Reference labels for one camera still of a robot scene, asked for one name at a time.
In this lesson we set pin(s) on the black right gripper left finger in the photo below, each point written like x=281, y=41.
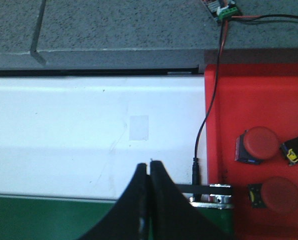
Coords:
x=128, y=219

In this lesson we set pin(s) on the red plastic bin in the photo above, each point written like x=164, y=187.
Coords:
x=243, y=96

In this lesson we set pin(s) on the white conveyor side panel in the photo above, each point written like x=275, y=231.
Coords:
x=82, y=137

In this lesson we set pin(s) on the small green circuit board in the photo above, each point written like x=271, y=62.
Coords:
x=221, y=10

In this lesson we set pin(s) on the grey stone countertop left slab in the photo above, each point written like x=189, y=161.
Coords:
x=20, y=25

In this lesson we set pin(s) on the green conveyor belt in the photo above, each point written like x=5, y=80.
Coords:
x=28, y=218

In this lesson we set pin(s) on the metal conveyor pulley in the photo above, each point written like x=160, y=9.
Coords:
x=214, y=196

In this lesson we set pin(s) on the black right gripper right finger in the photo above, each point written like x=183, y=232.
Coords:
x=174, y=218

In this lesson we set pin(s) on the red mushroom push button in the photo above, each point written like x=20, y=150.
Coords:
x=256, y=145

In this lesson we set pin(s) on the black barrel power plug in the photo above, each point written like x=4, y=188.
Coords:
x=196, y=178

